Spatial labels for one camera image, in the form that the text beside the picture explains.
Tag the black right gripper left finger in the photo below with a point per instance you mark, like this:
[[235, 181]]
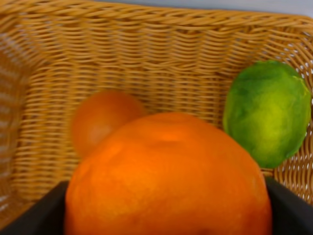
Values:
[[46, 217]]

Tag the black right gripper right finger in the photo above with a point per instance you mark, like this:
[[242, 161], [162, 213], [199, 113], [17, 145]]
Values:
[[291, 215]]

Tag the green mango fruit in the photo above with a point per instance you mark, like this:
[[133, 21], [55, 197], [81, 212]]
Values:
[[267, 111]]

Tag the red yellow peach fruit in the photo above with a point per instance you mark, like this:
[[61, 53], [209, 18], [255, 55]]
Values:
[[99, 115]]

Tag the orange tangerine fruit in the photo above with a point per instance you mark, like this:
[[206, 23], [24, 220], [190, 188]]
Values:
[[168, 174]]

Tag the light orange wicker basket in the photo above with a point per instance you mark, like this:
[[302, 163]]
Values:
[[55, 53]]

